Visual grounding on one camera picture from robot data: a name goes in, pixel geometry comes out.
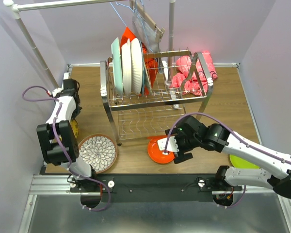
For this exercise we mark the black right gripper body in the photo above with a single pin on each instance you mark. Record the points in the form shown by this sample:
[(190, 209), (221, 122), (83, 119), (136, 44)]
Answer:
[(184, 145)]

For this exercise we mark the yellow patterned small plate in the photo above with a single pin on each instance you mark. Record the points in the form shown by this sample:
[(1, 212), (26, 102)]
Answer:
[(75, 127)]

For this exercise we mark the mint rectangular plate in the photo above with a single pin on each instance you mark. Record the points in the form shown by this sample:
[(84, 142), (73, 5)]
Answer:
[(117, 67)]

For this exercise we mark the woven bamboo plate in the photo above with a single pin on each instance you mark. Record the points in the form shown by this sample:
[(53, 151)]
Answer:
[(148, 87)]

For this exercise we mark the flower plate brown rim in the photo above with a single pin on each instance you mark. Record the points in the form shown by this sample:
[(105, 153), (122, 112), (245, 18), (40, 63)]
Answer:
[(136, 66), (99, 151)]

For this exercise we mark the teal scalloped plate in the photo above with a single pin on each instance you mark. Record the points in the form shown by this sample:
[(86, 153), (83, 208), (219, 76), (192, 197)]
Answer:
[(143, 75)]

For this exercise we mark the cream plate blue swirl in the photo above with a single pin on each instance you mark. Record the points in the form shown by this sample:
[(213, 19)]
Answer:
[(126, 67)]

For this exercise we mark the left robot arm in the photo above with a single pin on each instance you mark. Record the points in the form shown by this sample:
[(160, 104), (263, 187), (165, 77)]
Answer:
[(67, 154)]

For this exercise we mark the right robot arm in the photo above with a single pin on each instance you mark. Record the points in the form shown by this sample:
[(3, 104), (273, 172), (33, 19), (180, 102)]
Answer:
[(274, 168)]

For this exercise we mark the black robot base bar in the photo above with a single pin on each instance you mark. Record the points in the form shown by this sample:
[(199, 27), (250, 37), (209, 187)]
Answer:
[(152, 187)]

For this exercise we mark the orange plastic plate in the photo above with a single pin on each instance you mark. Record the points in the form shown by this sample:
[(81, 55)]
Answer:
[(155, 153)]

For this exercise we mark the lime green plate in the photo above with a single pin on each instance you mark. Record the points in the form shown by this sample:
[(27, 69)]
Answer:
[(241, 163)]

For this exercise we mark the orange garment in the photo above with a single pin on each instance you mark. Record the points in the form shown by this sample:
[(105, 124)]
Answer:
[(150, 63)]

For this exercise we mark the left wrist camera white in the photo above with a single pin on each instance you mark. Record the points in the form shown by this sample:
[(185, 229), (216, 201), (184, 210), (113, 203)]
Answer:
[(55, 93)]

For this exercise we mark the steel wire dish rack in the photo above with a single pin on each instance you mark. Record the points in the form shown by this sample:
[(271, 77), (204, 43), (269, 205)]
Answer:
[(135, 116)]

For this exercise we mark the white clothes rail frame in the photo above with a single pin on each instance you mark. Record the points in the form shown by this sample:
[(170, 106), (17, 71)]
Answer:
[(16, 9)]

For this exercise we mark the blue wire hanger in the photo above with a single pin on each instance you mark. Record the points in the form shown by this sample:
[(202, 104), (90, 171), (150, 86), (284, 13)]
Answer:
[(125, 12)]

